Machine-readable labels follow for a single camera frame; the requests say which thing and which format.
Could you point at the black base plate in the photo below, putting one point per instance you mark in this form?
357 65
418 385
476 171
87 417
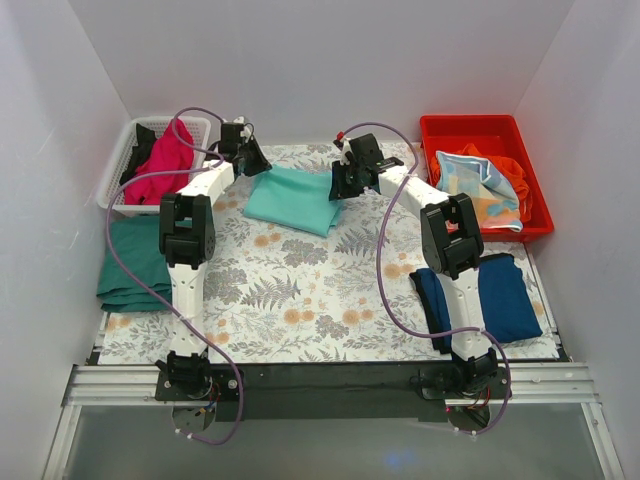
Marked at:
327 391

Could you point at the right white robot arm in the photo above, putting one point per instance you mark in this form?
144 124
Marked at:
451 246

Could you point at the magenta shirt in basket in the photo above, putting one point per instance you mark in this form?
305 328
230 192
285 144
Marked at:
169 154

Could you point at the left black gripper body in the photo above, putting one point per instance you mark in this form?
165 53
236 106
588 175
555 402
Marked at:
253 160

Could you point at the folded navy blue shirt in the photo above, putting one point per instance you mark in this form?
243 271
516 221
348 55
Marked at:
488 294

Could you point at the orange shirt in bin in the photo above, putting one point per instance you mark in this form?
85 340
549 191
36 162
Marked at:
510 169

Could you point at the folded dark green shirt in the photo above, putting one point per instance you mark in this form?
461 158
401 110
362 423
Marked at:
135 240

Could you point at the patterned light blue shirt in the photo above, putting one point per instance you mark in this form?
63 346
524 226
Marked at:
495 202

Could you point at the turquoise t shirt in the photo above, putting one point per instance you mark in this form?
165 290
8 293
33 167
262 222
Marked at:
295 199

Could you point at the red plastic bin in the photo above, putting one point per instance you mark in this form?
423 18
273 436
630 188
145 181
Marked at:
494 135

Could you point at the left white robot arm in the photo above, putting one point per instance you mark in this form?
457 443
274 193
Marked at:
187 241

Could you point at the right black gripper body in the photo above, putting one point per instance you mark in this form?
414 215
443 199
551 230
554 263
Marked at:
347 178

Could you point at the white plastic basket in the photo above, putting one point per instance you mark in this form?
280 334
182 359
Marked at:
199 128

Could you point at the black garment in basket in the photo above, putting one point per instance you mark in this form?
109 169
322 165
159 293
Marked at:
140 155

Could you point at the aluminium mounting rail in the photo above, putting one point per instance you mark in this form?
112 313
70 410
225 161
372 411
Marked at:
120 385

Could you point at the floral table mat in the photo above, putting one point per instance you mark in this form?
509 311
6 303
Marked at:
273 294

